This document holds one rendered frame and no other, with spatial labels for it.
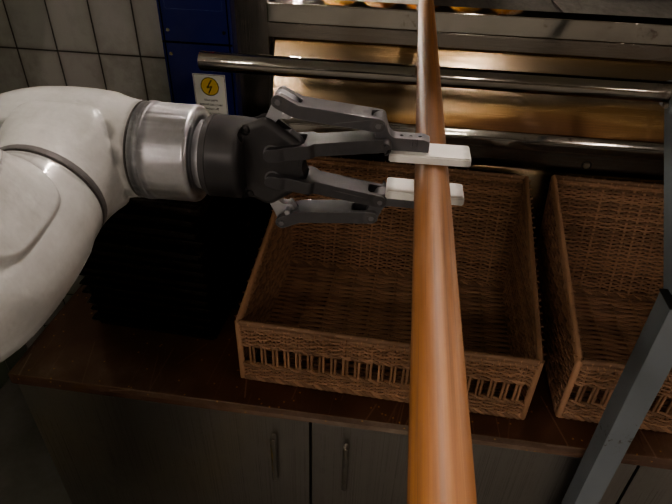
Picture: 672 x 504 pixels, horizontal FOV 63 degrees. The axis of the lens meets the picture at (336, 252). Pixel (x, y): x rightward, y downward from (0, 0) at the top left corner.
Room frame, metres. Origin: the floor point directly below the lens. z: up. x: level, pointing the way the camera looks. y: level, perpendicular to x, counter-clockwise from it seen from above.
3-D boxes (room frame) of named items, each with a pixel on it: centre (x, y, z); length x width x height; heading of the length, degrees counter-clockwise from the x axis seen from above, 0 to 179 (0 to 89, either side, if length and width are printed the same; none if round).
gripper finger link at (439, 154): (0.45, -0.08, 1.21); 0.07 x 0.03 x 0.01; 84
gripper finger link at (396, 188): (0.45, -0.08, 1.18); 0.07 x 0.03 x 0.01; 84
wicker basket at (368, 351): (0.94, -0.12, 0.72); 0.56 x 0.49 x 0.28; 81
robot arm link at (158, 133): (0.47, 0.15, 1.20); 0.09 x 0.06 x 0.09; 174
